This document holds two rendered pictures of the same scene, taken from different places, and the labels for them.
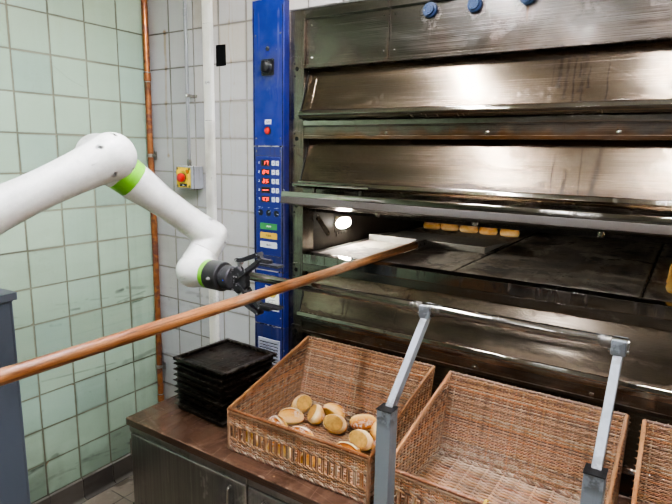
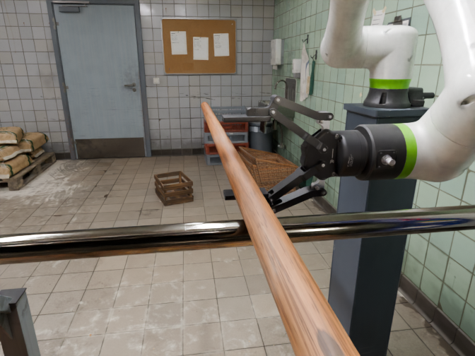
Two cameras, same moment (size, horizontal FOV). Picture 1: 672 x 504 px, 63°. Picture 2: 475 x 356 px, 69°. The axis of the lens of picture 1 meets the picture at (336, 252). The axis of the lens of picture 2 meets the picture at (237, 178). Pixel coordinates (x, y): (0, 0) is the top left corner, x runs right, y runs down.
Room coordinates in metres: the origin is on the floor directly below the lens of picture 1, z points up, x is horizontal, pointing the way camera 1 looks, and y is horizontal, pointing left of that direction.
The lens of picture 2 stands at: (1.92, -0.17, 1.34)
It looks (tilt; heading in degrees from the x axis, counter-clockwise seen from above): 18 degrees down; 139
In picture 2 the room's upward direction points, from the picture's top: straight up
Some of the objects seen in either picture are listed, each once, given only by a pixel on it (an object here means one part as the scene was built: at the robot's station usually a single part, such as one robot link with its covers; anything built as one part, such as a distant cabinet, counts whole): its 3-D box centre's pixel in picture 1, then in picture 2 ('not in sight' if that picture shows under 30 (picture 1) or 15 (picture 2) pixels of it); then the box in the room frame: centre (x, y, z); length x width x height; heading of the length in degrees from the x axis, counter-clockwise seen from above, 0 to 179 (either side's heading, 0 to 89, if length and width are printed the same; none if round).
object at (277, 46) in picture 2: not in sight; (276, 54); (-1.38, 3.43, 1.44); 0.28 x 0.11 x 0.38; 147
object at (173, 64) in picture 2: not in sight; (200, 46); (-2.28, 2.83, 1.55); 1.04 x 0.03 x 0.74; 57
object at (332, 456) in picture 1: (333, 406); not in sight; (1.76, 0.00, 0.72); 0.56 x 0.49 x 0.28; 58
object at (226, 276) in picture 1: (236, 279); (329, 154); (1.61, 0.30, 1.20); 0.09 x 0.07 x 0.08; 57
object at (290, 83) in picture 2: not in sight; (275, 116); (-1.02, 3.05, 0.71); 0.47 x 0.36 x 0.91; 147
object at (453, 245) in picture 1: (439, 238); not in sight; (2.52, -0.48, 1.20); 0.55 x 0.36 x 0.03; 57
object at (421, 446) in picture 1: (507, 463); not in sight; (1.42, -0.50, 0.72); 0.56 x 0.49 x 0.28; 57
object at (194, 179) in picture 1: (189, 177); not in sight; (2.44, 0.66, 1.46); 0.10 x 0.07 x 0.10; 57
